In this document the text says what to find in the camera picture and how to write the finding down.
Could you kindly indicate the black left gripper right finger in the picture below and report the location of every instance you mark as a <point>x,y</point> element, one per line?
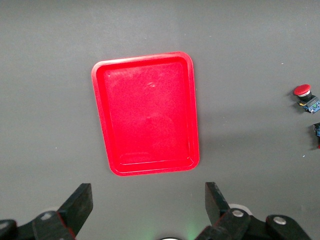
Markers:
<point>217,210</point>

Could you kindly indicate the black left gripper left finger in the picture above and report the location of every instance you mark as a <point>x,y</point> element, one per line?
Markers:
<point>75,212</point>

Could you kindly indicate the dark grey table mat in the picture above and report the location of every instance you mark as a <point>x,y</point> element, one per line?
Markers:
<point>50,100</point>

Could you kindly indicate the red push button switch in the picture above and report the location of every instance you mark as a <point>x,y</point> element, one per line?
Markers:
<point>317,130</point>
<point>302,90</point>

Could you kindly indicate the red plastic tray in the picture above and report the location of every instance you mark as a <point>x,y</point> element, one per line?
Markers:
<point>147,115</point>

